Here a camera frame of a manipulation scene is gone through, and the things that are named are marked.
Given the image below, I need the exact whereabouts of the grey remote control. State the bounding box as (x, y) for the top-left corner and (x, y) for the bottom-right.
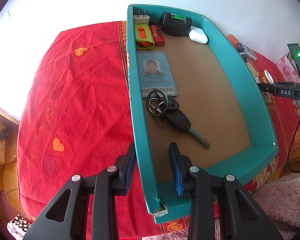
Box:
(236, 43), (257, 61)

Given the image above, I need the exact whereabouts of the teal cardboard box lid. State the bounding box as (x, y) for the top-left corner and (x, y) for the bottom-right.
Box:
(127, 4), (279, 224)

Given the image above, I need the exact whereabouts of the white earbuds case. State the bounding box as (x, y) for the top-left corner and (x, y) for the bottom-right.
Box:
(189, 26), (209, 44)

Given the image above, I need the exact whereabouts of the black car key bunch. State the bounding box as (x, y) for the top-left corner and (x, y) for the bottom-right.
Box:
(146, 89), (211, 148)

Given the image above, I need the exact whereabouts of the black round object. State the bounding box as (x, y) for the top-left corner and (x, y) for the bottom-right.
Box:
(159, 11), (192, 37)

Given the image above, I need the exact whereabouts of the ID card with photo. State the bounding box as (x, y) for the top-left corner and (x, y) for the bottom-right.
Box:
(136, 50), (178, 98)

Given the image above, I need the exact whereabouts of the red lighter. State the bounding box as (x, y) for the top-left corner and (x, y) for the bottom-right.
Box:
(149, 24), (165, 47)

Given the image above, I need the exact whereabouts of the green orange utility knife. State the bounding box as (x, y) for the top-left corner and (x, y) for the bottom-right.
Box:
(134, 24), (155, 50)

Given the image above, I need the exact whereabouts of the white power adapter plug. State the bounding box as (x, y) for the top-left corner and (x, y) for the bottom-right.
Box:
(133, 10), (150, 25)

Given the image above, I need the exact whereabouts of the orange tape roll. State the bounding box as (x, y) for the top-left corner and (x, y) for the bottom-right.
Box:
(257, 70), (274, 85)

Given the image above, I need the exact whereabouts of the pink patterned box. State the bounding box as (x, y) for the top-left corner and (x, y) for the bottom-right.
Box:
(276, 56), (300, 83)

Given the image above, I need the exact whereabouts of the pink fluffy rug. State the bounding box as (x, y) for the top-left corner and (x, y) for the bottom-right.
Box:
(140, 169), (300, 240)

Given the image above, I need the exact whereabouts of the polka dot fabric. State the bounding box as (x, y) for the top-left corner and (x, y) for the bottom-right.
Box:
(7, 215), (33, 240)

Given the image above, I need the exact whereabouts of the red bedspread with hearts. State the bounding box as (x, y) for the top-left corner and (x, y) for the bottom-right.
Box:
(17, 21), (300, 239)

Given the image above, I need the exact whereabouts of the wooden bedside cabinet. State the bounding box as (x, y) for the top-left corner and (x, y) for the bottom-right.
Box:
(0, 108), (22, 224)

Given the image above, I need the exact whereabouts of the black cable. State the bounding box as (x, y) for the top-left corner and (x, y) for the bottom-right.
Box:
(287, 107), (300, 173)

